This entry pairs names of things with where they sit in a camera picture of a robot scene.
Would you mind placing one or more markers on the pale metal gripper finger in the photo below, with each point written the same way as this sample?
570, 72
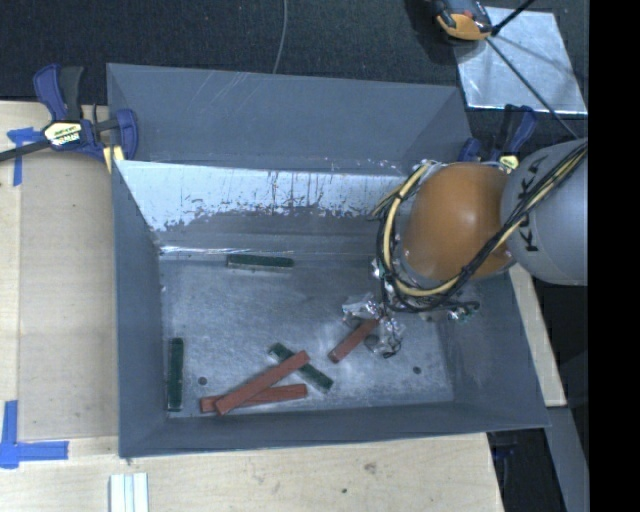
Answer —
361, 310
391, 334

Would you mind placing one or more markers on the red-brown block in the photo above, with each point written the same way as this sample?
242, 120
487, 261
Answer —
351, 342
265, 381
285, 393

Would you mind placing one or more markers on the dark green flat block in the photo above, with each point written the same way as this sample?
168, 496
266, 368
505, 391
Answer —
260, 261
175, 375
316, 375

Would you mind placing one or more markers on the grey metal bin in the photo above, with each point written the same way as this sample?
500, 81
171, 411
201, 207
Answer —
240, 320

